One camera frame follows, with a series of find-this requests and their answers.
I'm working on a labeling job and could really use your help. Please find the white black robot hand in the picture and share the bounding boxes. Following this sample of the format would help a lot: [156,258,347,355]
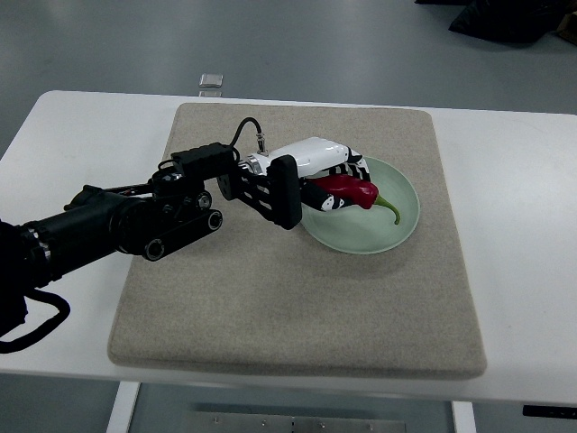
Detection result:
[270,137,371,212]

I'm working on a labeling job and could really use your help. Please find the red pepper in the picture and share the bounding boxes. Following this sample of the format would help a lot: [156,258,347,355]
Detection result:
[308,174,401,226]

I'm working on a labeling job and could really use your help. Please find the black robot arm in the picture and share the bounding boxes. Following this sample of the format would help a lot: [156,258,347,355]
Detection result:
[1,143,302,334]

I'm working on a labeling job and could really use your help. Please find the light green plate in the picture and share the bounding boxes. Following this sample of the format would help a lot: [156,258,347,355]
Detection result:
[301,157,420,254]

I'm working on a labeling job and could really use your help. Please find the beige felt mat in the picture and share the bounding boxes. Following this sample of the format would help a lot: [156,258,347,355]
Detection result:
[108,103,487,379]

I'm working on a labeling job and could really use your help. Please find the black bag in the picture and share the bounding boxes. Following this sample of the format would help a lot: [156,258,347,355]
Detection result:
[416,1,576,43]

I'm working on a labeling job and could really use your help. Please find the white table leg right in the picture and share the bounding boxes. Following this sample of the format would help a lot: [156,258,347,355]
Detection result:
[451,401,477,433]

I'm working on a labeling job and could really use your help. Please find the white table leg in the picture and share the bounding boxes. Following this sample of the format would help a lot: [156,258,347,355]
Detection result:
[105,382,141,433]
[451,401,477,433]

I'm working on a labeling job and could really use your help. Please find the white table leg left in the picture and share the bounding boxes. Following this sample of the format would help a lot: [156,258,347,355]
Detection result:
[105,382,141,433]

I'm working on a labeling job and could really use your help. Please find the black label strip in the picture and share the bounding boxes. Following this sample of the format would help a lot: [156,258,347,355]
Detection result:
[522,405,577,419]

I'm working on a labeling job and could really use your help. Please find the grey metal base plate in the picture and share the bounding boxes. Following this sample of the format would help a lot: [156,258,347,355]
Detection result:
[181,411,407,433]

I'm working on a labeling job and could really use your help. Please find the black sleeved cable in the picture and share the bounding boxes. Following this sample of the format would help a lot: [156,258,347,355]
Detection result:
[0,288,72,355]

